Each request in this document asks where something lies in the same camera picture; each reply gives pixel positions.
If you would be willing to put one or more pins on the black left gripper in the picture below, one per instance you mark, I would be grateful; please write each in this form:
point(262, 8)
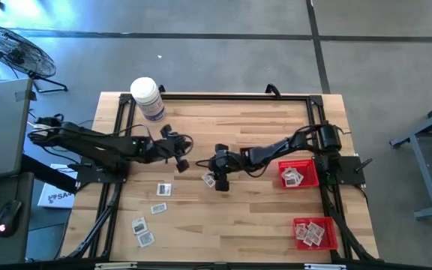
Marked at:
point(163, 148)

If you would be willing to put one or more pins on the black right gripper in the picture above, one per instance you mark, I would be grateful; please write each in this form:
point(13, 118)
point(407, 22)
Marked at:
point(225, 163)

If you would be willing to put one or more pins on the white packet red print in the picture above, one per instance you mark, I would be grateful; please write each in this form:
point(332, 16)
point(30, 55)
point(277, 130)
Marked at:
point(309, 241)
point(318, 239)
point(301, 234)
point(207, 181)

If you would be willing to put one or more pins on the white packet black print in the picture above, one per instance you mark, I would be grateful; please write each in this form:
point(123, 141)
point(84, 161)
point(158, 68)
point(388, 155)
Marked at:
point(300, 176)
point(139, 226)
point(293, 180)
point(164, 189)
point(285, 173)

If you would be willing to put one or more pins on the white packet grey text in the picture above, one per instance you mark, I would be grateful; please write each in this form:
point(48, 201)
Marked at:
point(315, 228)
point(146, 239)
point(158, 208)

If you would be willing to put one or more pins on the white packet with barcode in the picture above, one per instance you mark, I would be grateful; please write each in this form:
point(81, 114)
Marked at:
point(299, 226)

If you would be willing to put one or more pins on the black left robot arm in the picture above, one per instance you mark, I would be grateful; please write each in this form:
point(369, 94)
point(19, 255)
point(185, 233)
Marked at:
point(99, 146)

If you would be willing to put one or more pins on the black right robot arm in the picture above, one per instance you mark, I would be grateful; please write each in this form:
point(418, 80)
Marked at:
point(272, 150)

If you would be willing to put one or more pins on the white wipes canister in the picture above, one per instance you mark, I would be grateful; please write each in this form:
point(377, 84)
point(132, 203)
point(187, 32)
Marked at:
point(146, 95)

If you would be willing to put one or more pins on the red plastic basket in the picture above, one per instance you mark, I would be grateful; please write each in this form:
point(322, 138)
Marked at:
point(330, 240)
point(309, 165)

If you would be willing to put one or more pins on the white cardboard box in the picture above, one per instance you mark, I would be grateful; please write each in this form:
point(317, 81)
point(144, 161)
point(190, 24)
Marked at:
point(56, 197)

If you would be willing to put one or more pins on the grey tape piece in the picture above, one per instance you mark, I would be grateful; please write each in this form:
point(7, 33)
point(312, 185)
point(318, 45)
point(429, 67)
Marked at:
point(24, 95)

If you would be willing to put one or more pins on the black computer mouse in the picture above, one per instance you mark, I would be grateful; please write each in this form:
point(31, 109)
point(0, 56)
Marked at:
point(9, 217)

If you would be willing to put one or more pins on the black floor fan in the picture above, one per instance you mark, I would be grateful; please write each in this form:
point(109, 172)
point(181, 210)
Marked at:
point(17, 52)

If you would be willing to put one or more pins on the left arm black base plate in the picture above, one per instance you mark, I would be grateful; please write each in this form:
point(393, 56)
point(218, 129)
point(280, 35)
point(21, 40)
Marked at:
point(96, 176)

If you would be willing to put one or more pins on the white metal bracket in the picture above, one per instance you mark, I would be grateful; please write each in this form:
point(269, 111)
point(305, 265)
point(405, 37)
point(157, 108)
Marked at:
point(114, 265)
point(324, 266)

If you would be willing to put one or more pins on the grey metal table frame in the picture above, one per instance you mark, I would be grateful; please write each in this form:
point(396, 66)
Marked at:
point(422, 161)

